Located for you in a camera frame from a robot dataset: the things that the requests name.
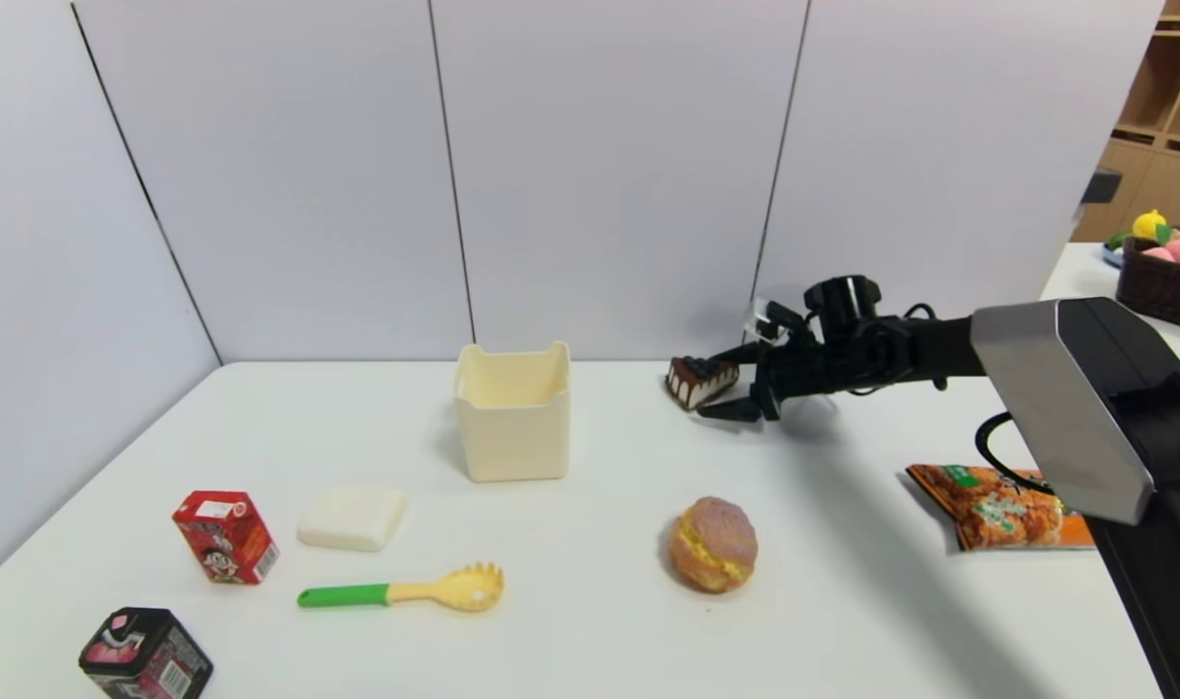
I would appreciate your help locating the dark wicker basket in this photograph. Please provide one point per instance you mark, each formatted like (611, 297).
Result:
(1167, 289)

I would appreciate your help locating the black pink tin box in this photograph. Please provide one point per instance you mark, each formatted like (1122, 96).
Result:
(143, 660)

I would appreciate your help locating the red drink carton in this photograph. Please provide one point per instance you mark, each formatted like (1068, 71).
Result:
(225, 539)

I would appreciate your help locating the orange snack bag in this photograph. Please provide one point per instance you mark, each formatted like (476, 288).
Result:
(997, 510)

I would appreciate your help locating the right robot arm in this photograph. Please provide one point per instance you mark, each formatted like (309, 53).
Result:
(1085, 408)

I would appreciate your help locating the yellow lemon toy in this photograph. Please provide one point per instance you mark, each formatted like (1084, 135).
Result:
(1148, 225)

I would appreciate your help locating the white square soap block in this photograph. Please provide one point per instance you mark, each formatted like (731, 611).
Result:
(352, 516)

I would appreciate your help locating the blue plate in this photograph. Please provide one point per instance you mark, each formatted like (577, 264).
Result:
(1112, 254)

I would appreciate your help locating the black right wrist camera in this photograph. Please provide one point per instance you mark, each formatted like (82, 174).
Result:
(842, 301)

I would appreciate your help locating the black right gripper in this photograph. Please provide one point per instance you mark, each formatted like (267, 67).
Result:
(770, 381)

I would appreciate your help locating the white side table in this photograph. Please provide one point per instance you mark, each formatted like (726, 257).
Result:
(1083, 277)

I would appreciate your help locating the chocolate cake slice toy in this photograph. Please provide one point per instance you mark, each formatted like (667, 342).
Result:
(698, 382)

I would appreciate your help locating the purple topped cream puff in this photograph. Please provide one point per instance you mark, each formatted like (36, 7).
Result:
(713, 546)

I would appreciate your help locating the small pink peach toy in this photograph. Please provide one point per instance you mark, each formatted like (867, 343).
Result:
(1157, 253)

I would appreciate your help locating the cream plastic square box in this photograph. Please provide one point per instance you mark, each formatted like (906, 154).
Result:
(512, 442)

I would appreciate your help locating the wooden shelf unit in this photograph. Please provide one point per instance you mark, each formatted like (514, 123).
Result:
(1172, 107)

